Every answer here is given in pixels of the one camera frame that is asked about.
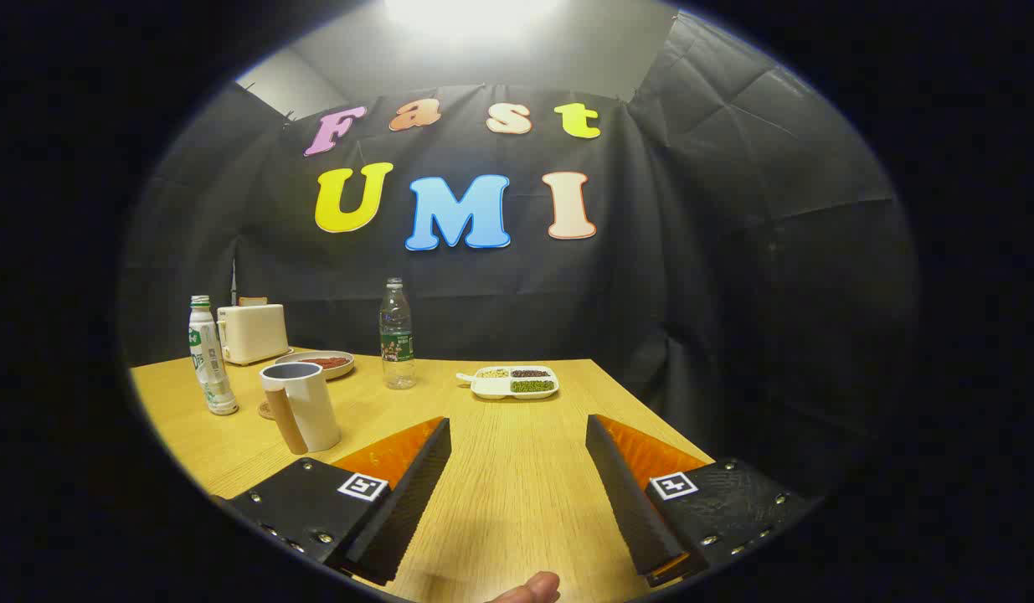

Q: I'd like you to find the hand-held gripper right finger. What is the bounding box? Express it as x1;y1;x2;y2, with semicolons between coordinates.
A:
585;414;819;589

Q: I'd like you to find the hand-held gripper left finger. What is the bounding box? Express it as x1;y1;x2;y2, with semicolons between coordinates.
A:
211;416;452;587

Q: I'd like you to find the white cup wooden handle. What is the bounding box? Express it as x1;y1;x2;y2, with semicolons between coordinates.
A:
259;362;342;456

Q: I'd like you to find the white juice bottle green label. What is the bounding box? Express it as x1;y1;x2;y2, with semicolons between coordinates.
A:
188;295;239;416

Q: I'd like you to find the clear plastic water bottle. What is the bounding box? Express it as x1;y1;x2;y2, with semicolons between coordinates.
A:
379;278;417;390

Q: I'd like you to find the wooden table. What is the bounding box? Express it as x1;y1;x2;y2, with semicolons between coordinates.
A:
130;350;718;603

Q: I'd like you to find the white divided tray with beans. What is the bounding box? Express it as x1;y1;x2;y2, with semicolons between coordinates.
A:
456;365;560;400

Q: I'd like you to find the round plate with red food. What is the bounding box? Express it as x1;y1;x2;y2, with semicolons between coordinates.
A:
274;350;356;381

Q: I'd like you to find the cream toaster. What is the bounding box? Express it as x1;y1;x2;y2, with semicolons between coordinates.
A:
217;303;293;367

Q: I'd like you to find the ceiling light panel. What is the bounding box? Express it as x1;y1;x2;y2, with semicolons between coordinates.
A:
383;0;563;39

